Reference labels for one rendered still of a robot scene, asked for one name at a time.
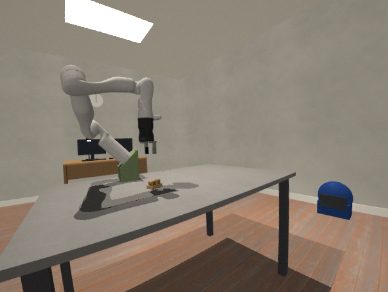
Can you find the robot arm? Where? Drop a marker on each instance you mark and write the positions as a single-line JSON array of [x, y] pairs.
[[74, 84]]

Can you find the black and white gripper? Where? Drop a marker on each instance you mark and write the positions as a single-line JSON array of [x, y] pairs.
[[145, 126]]

